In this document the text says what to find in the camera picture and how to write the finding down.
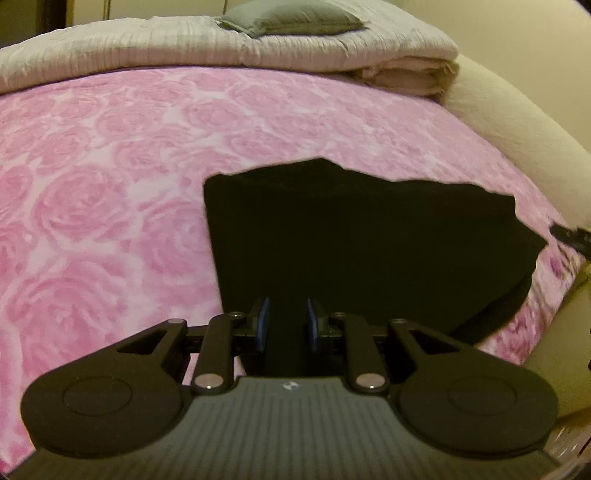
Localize pink floral blanket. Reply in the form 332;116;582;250
0;65;587;467

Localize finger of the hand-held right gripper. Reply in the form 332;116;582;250
551;223;591;260

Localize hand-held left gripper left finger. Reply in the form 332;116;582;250
117;296;271;395

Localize black pants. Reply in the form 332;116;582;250
203;158;548;377

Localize grey pillow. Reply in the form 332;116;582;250
215;0;368;38

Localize white pillow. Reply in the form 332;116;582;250
443;53;591;232

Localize white ribbed quilt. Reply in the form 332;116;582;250
0;0;460;95

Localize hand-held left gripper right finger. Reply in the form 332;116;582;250
306;298;462;395

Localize beige folded sheet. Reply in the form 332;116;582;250
344;55;460;97

